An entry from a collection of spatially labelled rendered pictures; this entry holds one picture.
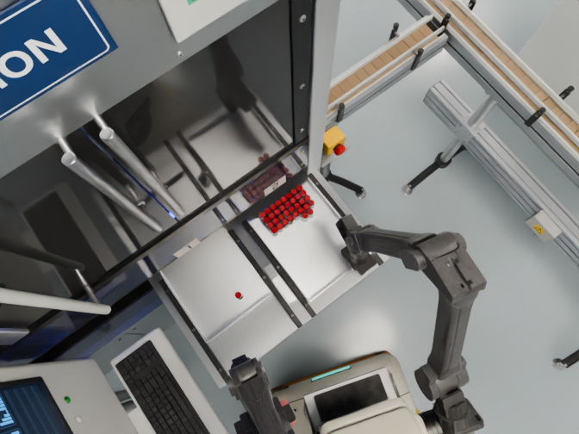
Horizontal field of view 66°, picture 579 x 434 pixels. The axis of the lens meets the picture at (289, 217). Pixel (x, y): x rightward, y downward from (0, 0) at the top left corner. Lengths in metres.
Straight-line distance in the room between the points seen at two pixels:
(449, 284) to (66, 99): 0.68
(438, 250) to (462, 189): 1.79
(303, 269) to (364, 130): 1.34
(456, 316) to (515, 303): 1.71
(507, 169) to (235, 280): 1.27
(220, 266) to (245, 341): 0.26
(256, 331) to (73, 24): 1.14
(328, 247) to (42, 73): 1.12
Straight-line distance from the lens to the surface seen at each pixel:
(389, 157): 2.63
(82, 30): 0.60
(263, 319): 1.51
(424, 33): 1.89
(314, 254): 1.53
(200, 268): 1.56
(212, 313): 1.53
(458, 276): 0.89
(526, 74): 1.91
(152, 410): 1.65
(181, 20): 0.65
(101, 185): 0.75
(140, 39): 0.66
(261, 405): 0.97
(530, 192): 2.17
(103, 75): 0.67
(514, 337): 2.63
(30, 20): 0.57
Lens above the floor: 2.39
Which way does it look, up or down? 75 degrees down
